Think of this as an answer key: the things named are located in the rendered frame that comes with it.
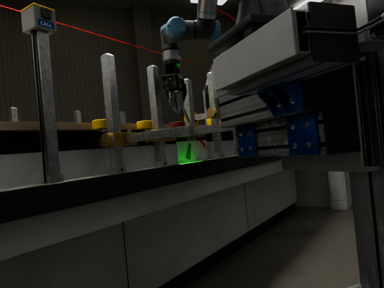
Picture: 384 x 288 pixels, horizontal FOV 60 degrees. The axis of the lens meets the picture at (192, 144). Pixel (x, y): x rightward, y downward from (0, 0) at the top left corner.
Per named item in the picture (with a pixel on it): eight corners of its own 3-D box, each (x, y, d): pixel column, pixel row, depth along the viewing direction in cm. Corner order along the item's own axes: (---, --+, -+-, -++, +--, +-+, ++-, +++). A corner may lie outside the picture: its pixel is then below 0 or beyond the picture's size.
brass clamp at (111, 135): (138, 144, 126) (137, 131, 126) (111, 146, 114) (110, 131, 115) (127, 146, 129) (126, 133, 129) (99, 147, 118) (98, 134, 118)
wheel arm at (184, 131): (195, 137, 107) (194, 124, 107) (189, 137, 104) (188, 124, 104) (104, 148, 131) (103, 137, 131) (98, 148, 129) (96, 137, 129)
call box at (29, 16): (57, 34, 100) (55, 9, 100) (35, 28, 94) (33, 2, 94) (44, 40, 104) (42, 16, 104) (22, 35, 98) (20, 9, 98)
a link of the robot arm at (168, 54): (165, 55, 143) (183, 52, 141) (166, 66, 143) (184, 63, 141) (159, 51, 136) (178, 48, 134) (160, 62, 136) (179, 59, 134)
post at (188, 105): (200, 175, 162) (191, 78, 162) (196, 176, 159) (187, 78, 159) (194, 176, 164) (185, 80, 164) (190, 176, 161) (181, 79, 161)
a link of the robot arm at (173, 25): (195, 14, 125) (188, 26, 136) (166, 14, 123) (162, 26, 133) (196, 35, 125) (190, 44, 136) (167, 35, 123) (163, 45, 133)
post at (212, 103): (223, 158, 182) (215, 72, 183) (220, 158, 180) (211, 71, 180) (218, 158, 184) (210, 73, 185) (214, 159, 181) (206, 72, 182)
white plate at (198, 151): (208, 159, 168) (207, 140, 168) (179, 164, 146) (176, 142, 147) (208, 159, 168) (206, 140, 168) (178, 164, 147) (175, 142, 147)
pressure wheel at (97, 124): (115, 147, 134) (112, 119, 134) (115, 147, 126) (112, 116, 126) (94, 149, 132) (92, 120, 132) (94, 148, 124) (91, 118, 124)
